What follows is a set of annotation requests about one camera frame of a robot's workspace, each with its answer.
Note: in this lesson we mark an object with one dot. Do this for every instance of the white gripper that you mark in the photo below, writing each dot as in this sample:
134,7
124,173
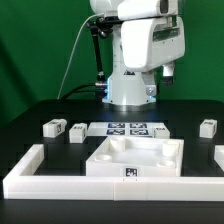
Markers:
168,71

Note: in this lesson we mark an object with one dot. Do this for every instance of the white square tabletop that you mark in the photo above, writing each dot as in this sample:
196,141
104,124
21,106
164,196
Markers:
136,157

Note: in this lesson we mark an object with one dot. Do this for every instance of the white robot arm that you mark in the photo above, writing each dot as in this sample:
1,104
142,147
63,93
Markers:
147,34

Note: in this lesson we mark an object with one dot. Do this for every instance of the white fiducial marker plate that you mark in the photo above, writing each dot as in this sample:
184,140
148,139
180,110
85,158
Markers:
123,128

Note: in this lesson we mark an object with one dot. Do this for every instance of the white U-shaped obstacle fence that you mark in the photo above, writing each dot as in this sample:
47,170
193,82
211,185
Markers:
22,183

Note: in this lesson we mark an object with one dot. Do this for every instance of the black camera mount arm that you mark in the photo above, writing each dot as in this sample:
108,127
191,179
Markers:
98,46

